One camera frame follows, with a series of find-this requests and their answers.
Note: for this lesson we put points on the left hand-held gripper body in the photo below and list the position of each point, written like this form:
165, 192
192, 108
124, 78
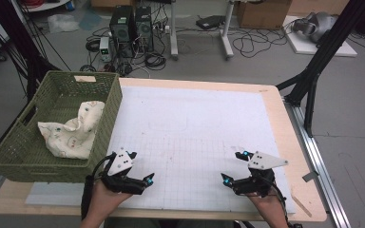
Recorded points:
120, 163

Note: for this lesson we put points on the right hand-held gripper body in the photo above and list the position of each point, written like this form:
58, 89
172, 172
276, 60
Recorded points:
259, 182

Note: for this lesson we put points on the cream printed cloth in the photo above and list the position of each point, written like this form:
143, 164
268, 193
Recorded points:
76, 139

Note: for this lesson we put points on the green woven basket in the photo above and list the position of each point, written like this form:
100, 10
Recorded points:
12, 152

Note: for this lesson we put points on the person's right hand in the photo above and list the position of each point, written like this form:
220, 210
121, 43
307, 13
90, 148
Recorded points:
267, 205

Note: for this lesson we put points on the person's left hand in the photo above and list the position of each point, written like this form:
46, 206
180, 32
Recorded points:
104, 202

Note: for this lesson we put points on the thin wooden stick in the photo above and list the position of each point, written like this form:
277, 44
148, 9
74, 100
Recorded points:
301, 205

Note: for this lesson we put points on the person's dark trousers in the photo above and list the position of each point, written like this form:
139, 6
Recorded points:
171, 224

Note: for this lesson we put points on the grey tape piece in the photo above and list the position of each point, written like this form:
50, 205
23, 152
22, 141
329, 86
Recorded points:
310, 176

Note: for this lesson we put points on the white grid mat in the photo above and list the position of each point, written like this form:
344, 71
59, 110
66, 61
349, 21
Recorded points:
187, 126

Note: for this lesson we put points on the white power supply box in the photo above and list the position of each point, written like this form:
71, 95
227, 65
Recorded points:
105, 47

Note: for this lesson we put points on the white desk leg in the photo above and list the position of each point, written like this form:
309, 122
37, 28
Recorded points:
226, 38
173, 31

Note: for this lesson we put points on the white floor board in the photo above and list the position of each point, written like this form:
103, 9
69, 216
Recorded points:
304, 47

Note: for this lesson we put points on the large black computer tower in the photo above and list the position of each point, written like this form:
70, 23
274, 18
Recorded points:
122, 30

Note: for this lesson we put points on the slim black computer tower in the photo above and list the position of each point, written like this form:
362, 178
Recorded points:
144, 30

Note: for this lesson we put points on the flat black device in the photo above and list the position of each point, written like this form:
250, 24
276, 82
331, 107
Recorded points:
210, 22

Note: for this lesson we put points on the brown cardboard box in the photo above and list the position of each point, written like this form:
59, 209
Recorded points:
263, 14

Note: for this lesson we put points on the grey rounded device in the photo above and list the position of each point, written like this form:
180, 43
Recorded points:
316, 27

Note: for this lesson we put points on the clear plastic bag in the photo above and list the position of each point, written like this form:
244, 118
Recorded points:
62, 22

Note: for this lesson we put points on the aluminium rail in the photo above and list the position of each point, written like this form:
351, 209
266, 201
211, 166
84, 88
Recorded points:
316, 158

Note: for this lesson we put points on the black metal frame stand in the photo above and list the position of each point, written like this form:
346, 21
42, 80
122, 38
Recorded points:
329, 41
19, 34

